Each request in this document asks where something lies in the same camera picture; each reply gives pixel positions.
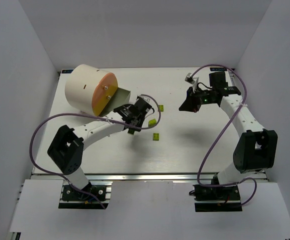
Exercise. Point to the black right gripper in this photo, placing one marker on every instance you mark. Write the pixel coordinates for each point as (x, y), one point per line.
(192, 99)

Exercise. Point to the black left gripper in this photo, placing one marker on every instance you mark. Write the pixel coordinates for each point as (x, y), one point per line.
(134, 122)

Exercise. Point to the long lime lego brick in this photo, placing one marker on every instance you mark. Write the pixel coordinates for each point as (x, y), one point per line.
(131, 131)

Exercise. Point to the lime curved lego brick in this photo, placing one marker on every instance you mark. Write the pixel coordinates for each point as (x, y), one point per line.
(152, 122)

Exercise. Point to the lime square lego brick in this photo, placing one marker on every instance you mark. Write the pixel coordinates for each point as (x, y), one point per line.
(156, 136)

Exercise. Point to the cream cylindrical sorting container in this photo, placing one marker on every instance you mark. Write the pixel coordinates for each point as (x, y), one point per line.
(80, 87)

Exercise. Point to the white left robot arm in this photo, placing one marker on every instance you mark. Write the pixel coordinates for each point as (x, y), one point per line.
(67, 147)

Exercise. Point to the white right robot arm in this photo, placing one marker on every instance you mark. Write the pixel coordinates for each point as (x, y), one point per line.
(256, 147)

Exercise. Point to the grey open container drawer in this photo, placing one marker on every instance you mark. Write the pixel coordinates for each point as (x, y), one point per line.
(119, 98)

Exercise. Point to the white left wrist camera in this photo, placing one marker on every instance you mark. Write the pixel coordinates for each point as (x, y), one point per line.
(145, 98)

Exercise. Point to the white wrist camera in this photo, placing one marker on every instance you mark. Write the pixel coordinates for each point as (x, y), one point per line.
(193, 81)
(145, 98)

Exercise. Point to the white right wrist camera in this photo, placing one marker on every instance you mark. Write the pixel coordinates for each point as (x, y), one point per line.
(193, 81)

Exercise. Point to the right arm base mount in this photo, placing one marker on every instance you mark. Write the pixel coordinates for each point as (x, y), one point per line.
(218, 199)

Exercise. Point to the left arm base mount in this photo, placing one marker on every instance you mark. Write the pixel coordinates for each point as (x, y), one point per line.
(93, 197)

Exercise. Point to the aluminium table edge rail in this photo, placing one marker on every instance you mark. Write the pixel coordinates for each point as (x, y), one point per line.
(145, 177)

